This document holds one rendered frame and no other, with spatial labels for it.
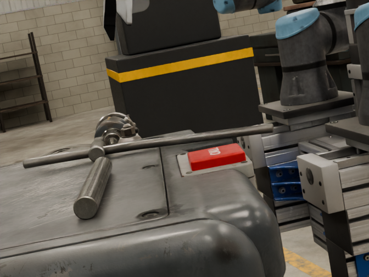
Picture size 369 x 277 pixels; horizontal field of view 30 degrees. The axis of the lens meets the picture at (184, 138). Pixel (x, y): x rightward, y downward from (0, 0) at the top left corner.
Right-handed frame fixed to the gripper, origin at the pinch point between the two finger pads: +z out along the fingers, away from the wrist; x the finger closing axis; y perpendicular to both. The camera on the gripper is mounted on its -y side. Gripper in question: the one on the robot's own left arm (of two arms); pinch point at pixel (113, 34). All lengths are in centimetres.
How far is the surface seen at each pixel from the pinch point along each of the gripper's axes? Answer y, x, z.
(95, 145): -1.2, 8.8, 13.7
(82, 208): -5.4, -21.0, 18.3
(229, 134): 15.7, 3.2, 12.0
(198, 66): 139, 502, -39
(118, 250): -3.4, -30.4, 20.5
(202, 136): 12.5, 4.6, 12.2
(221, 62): 160, 501, -44
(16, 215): -11.2, -12.0, 20.0
